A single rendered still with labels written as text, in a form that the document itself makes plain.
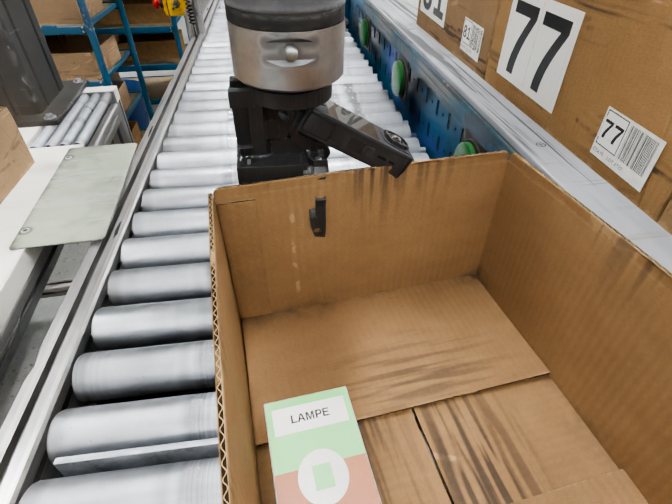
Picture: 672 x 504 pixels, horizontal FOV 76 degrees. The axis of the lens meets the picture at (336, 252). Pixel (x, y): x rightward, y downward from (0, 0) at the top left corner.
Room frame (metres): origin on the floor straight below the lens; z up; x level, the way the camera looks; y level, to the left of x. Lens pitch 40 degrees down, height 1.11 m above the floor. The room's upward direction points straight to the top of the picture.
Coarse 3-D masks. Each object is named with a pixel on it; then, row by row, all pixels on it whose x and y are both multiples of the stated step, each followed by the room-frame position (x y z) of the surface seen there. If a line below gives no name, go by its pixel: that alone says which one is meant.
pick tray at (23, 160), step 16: (0, 112) 0.65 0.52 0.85; (0, 128) 0.63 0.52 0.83; (16, 128) 0.68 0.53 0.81; (0, 144) 0.61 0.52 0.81; (16, 144) 0.65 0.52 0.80; (0, 160) 0.60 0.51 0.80; (16, 160) 0.63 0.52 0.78; (32, 160) 0.68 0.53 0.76; (0, 176) 0.58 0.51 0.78; (16, 176) 0.61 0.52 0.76; (0, 192) 0.56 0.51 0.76
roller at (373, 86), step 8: (336, 88) 1.07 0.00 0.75; (344, 88) 1.07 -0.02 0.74; (352, 88) 1.07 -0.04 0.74; (360, 88) 1.07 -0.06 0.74; (368, 88) 1.08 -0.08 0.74; (376, 88) 1.08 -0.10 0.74; (184, 96) 1.02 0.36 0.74; (192, 96) 1.02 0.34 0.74; (200, 96) 1.02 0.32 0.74; (208, 96) 1.02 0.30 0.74; (216, 96) 1.02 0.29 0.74; (224, 96) 1.03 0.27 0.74
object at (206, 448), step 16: (144, 448) 0.18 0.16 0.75; (160, 448) 0.18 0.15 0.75; (176, 448) 0.18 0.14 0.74; (192, 448) 0.18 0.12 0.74; (208, 448) 0.18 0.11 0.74; (64, 464) 0.16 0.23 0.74; (80, 464) 0.16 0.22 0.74; (96, 464) 0.17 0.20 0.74; (112, 464) 0.17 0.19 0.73; (128, 464) 0.17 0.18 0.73; (144, 464) 0.17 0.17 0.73
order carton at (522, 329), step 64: (256, 192) 0.32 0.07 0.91; (320, 192) 0.34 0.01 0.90; (384, 192) 0.35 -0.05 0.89; (448, 192) 0.37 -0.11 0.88; (512, 192) 0.36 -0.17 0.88; (256, 256) 0.31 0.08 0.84; (320, 256) 0.33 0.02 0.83; (384, 256) 0.35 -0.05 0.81; (448, 256) 0.37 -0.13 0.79; (512, 256) 0.34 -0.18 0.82; (576, 256) 0.27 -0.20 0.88; (640, 256) 0.23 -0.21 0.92; (256, 320) 0.31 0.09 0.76; (320, 320) 0.31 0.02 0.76; (384, 320) 0.31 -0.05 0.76; (448, 320) 0.31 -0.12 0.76; (512, 320) 0.31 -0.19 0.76; (576, 320) 0.25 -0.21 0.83; (640, 320) 0.20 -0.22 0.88; (256, 384) 0.23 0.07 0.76; (320, 384) 0.23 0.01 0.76; (384, 384) 0.23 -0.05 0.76; (448, 384) 0.23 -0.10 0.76; (512, 384) 0.23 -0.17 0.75; (576, 384) 0.22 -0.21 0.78; (640, 384) 0.18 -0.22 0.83; (256, 448) 0.17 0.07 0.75; (384, 448) 0.17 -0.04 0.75; (448, 448) 0.17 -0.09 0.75; (512, 448) 0.17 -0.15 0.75; (576, 448) 0.17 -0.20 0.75; (640, 448) 0.15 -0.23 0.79
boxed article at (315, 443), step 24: (264, 408) 0.19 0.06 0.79; (288, 408) 0.19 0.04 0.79; (312, 408) 0.19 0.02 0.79; (336, 408) 0.19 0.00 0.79; (288, 432) 0.17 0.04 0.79; (312, 432) 0.17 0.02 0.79; (336, 432) 0.17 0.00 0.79; (288, 456) 0.15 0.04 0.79; (312, 456) 0.15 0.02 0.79; (336, 456) 0.15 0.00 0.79; (360, 456) 0.15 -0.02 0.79; (288, 480) 0.13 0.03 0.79; (312, 480) 0.13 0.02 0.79; (336, 480) 0.13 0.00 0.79; (360, 480) 0.13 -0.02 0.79
